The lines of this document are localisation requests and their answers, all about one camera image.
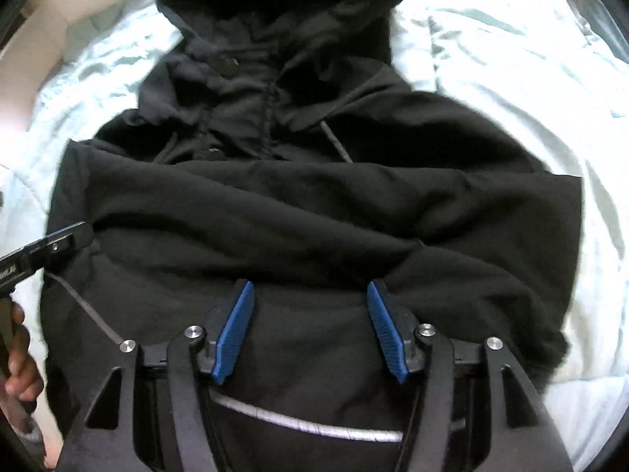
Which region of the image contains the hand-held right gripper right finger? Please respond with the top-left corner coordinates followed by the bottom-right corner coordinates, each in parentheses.
top-left (366, 279), bottom-right (576, 472)

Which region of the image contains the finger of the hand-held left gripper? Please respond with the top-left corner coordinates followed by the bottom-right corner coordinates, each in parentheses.
top-left (24, 221), bottom-right (94, 270)

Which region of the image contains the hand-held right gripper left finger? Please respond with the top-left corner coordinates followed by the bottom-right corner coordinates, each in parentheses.
top-left (56, 279), bottom-right (256, 472)

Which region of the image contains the black hooded jacket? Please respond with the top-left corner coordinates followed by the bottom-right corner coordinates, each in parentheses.
top-left (39, 0), bottom-right (598, 472)

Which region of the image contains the person's left hand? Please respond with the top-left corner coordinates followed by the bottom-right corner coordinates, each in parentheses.
top-left (0, 302), bottom-right (45, 402)

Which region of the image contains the pale green bed comforter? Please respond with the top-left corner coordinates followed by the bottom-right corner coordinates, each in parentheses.
top-left (0, 0), bottom-right (629, 472)

